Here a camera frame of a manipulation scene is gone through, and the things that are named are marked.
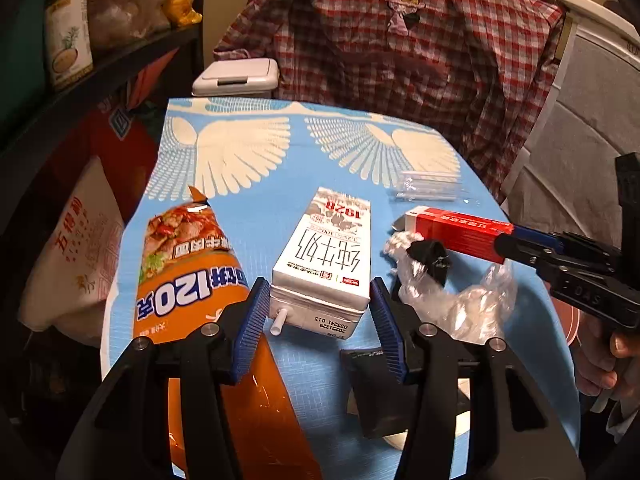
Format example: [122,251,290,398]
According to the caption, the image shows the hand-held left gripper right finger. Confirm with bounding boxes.
[369,276,586,480]

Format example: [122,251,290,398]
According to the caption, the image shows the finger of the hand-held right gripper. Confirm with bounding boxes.
[492,234,556,273]
[510,225,568,256]

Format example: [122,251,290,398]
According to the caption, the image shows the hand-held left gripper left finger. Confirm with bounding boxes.
[55,276,273,480]

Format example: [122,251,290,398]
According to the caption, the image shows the pink basin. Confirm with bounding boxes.
[552,300,581,351]

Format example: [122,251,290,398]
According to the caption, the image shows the black packet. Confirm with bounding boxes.
[340,347,417,439]

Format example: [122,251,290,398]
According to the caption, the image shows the red and white box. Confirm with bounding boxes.
[391,206,516,265]

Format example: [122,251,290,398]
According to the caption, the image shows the clear plastic wrap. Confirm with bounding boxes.
[392,260,518,346]

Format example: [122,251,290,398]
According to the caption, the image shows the small black wrapper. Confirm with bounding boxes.
[406,240,452,289]

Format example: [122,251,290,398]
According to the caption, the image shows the orange noodle packet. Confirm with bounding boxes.
[135,185,323,480]

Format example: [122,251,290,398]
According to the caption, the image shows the white milk carton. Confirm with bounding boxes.
[270,186,373,338]

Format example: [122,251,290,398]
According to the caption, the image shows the person's right forearm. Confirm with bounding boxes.
[582,385,640,480]

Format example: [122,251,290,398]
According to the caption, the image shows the white lidded trash bin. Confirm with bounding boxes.
[191,58,279,101]

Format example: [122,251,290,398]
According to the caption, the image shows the person's right hand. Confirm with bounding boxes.
[572,317,640,401]

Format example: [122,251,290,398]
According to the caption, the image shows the clear plastic bag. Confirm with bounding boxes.
[390,170,473,206]

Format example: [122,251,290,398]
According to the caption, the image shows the white flat object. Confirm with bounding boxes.
[382,379,473,453]

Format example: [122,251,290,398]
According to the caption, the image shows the grey padded cover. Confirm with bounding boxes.
[500,25,640,241]

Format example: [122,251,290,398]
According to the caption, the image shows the blue tablecloth with wing print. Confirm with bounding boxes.
[100,97,583,480]

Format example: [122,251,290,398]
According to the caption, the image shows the white sack with red print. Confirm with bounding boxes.
[17,155,126,348]

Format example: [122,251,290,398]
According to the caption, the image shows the red plaid shirt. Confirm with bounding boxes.
[212,0,568,206]

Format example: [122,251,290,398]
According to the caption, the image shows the black shelf rack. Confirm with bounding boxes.
[0,0,208,311]

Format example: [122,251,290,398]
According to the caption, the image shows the yellow foil bag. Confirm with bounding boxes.
[162,0,203,28]

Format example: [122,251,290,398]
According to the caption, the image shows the clear plastic bags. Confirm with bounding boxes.
[87,0,173,51]

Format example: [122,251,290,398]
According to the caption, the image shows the labelled glass jar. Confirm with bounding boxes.
[44,0,95,92]

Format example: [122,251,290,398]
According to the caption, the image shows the green storage box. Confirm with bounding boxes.
[0,0,50,126]

